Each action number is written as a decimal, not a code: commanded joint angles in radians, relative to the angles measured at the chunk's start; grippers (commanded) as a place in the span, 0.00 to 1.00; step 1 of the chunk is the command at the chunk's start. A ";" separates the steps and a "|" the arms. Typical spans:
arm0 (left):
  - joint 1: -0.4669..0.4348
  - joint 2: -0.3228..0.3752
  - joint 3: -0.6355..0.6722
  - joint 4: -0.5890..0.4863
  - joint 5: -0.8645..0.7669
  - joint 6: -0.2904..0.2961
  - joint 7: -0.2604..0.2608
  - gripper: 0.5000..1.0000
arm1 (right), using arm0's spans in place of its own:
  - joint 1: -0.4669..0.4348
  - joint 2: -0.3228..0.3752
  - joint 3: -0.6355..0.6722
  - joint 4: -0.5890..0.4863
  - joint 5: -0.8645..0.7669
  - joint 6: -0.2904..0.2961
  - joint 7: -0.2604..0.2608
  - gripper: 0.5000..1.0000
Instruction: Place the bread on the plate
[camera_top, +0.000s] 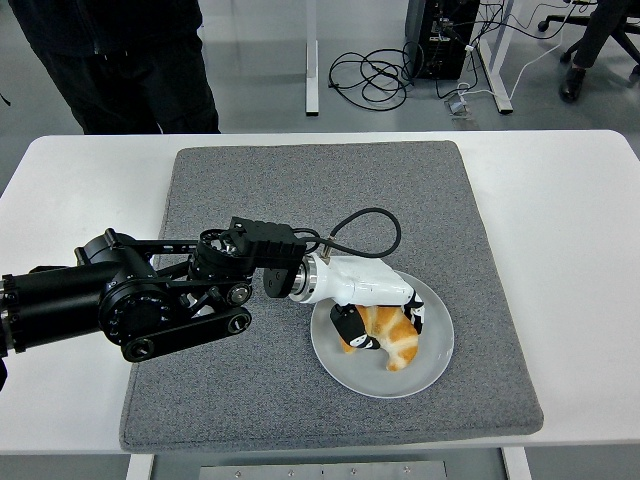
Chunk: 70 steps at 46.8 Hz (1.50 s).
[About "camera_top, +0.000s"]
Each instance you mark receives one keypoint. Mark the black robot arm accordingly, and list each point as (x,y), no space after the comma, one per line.
(60,300)

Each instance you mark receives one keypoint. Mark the white table leg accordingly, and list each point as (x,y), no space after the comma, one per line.
(517,465)
(139,467)

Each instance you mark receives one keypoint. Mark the black computer tower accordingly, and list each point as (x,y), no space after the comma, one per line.
(445,50)

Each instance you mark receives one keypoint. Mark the seated person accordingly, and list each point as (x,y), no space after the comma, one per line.
(597,30)

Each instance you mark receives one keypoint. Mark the standing person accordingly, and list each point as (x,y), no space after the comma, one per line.
(125,65)

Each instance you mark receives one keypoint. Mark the metal floor socket box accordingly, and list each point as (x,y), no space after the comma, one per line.
(460,110)

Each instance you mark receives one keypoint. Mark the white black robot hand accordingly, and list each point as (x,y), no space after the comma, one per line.
(365,282)

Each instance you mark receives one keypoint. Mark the white desk leg with foot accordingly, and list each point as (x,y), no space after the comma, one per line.
(500,40)
(312,60)

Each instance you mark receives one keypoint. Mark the pale blue round plate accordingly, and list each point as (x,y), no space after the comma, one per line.
(425,370)

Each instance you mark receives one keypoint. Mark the golden croissant bread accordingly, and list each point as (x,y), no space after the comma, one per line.
(400,340)

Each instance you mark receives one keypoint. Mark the black office chair base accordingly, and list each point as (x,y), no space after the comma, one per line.
(560,18)

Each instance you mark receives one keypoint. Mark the grey metal plate with screws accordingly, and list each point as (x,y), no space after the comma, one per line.
(322,471)

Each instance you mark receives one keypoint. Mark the grey fabric mat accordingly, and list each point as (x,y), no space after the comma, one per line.
(300,190)

